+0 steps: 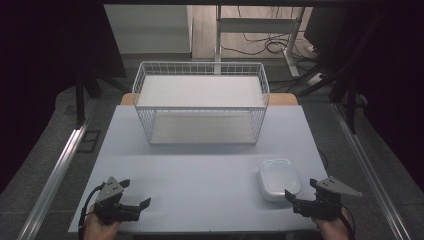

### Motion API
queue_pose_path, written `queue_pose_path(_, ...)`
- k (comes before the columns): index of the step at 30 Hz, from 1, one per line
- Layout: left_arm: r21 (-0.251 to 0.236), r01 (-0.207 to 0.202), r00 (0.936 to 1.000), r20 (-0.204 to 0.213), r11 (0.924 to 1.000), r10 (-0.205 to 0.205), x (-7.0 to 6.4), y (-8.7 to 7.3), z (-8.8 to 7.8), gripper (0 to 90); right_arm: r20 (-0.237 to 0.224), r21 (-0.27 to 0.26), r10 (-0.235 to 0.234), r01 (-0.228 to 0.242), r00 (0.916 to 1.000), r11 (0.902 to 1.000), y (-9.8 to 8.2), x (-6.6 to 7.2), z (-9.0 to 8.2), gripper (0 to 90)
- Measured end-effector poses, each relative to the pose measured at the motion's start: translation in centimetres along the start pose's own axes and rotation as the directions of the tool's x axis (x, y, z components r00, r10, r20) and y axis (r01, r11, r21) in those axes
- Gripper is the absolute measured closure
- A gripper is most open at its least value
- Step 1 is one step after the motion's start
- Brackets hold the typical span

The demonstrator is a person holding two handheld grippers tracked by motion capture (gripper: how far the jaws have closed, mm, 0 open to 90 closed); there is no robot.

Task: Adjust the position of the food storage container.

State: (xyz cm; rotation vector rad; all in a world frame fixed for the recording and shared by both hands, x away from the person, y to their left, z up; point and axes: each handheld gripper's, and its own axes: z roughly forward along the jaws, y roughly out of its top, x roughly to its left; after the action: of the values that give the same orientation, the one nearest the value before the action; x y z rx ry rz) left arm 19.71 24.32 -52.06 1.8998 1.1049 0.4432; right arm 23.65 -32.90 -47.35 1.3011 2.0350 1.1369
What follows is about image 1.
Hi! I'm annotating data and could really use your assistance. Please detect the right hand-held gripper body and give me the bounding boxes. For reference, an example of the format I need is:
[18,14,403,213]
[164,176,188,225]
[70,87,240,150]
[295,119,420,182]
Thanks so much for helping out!
[293,176,364,222]

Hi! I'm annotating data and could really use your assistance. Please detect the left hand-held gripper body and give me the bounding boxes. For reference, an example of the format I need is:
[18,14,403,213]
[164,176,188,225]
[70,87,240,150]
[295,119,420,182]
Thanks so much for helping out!
[93,176,142,225]

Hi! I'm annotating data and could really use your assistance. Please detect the person's left hand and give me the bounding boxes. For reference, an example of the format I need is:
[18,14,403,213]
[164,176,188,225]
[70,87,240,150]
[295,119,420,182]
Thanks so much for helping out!
[82,204,122,240]

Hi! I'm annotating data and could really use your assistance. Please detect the person's right hand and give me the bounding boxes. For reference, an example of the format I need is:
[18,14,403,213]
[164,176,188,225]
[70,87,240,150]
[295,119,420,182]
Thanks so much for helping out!
[311,206,354,240]

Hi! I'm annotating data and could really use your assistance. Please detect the white plastic container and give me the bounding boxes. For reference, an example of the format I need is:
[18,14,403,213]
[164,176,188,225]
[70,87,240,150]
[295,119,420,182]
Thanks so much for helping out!
[257,158,302,203]

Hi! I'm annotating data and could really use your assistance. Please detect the black stand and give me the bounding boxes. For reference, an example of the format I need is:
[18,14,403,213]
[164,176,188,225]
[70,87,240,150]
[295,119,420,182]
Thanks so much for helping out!
[329,74,359,135]
[74,66,103,128]

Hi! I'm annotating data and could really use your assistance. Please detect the wooden board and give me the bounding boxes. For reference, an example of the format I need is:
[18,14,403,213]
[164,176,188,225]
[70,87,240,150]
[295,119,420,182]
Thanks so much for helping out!
[120,92,299,107]

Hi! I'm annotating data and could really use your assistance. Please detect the white power strip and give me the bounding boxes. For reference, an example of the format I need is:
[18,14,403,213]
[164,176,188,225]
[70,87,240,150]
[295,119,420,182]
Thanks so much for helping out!
[305,72,325,87]

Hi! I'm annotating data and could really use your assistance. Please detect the white cabinet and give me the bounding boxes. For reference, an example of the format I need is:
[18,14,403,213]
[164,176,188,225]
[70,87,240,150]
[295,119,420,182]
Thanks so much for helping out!
[103,4,194,55]

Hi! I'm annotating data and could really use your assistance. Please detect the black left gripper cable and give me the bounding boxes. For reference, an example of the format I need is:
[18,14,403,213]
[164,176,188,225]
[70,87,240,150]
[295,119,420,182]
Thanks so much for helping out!
[77,182,106,240]

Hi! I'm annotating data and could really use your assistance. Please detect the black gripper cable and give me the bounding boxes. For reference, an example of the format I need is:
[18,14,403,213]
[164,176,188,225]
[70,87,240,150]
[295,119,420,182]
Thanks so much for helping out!
[339,203,357,240]
[77,182,106,240]

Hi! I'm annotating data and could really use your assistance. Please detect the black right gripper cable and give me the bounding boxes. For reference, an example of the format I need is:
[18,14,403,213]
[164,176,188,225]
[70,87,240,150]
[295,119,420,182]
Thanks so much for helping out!
[339,203,357,240]

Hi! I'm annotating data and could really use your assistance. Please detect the aluminium rail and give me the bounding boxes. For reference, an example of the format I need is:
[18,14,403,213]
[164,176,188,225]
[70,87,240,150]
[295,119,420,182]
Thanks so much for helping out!
[330,102,412,240]
[17,125,88,240]

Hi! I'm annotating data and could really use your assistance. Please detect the white wire basket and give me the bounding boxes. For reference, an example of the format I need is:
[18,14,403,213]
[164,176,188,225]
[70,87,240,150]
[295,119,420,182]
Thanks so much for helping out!
[131,60,271,146]

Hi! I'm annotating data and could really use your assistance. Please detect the black floor cables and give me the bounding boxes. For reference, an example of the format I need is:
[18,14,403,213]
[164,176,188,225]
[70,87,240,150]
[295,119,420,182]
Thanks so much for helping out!
[220,5,326,64]

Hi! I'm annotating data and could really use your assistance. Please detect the white metal desk frame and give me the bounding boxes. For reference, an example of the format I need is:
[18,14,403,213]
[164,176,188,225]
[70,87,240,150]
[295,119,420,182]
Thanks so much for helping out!
[214,4,307,78]

